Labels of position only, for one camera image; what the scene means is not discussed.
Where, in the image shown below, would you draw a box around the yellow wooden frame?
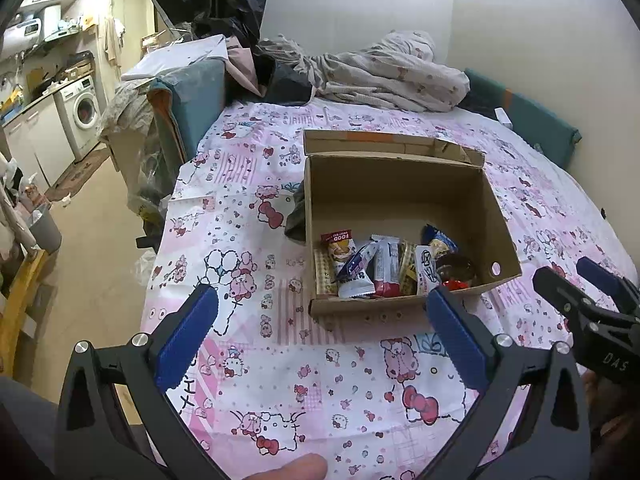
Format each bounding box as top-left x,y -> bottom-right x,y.
0,249 -> 50,363

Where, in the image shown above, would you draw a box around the pink garment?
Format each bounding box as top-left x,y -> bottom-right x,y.
225,36 -> 267,97

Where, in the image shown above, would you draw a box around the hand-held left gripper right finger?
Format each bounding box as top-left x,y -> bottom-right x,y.
414,286 -> 592,480

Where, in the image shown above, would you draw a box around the teal headboard cushion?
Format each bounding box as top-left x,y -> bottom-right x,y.
464,67 -> 584,172

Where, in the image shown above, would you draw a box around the white red snack packet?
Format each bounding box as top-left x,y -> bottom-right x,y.
372,236 -> 402,299

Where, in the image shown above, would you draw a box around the dark clothing pile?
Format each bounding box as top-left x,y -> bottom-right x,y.
254,54 -> 315,107

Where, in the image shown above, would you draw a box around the white blue snack packet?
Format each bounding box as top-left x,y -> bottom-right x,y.
337,240 -> 379,299

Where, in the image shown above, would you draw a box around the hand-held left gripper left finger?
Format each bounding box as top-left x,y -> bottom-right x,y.
52,284 -> 233,480

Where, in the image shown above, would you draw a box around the grey bucket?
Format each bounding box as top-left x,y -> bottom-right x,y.
27,204 -> 64,257

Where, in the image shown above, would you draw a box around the white wall appliance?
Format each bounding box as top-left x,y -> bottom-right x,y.
2,17 -> 44,52

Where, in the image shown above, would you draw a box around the pink printed bedsheet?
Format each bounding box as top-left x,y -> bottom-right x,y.
140,99 -> 640,480

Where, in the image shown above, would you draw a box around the yellow cracker pack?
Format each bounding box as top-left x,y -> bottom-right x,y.
313,249 -> 339,297

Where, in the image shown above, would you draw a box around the yellow striped snack packet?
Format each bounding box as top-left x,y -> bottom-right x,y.
399,241 -> 420,297

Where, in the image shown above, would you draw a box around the white packet with blue print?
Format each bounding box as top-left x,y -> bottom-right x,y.
415,245 -> 440,297

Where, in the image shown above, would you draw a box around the red top snack packet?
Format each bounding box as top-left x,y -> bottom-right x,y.
320,229 -> 357,262

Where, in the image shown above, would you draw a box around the person's grey trousers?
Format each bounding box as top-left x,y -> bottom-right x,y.
0,375 -> 58,480

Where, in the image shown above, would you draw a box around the white washing machine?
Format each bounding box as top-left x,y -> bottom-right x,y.
54,75 -> 102,162

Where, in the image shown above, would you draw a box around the hanging beige towel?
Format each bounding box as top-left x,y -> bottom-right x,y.
102,15 -> 127,65

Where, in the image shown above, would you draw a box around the dark grey cloth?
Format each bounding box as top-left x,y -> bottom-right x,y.
284,185 -> 308,247

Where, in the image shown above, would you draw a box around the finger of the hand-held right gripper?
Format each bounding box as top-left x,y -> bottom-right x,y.
532,266 -> 602,334
576,257 -> 640,319

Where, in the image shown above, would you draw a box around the patterned floor rug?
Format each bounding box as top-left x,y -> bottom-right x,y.
44,144 -> 113,202

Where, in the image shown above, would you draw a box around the clear plastic bag pile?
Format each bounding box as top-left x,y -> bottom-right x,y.
99,80 -> 173,251

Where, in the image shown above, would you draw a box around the white water heater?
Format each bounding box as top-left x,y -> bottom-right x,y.
37,4 -> 64,37

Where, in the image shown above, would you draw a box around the beige floral quilt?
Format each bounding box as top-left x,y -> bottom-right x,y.
259,30 -> 472,114

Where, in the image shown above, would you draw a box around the beige kitchen cabinet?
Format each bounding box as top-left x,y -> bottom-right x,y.
0,94 -> 77,192

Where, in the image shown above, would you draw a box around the person's left hand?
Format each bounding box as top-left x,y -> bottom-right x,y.
249,452 -> 329,480

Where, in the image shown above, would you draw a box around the dark brown snack packet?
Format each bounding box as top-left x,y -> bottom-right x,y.
435,253 -> 477,292

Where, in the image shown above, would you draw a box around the brown cardboard box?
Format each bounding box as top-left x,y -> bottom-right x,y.
303,129 -> 524,332

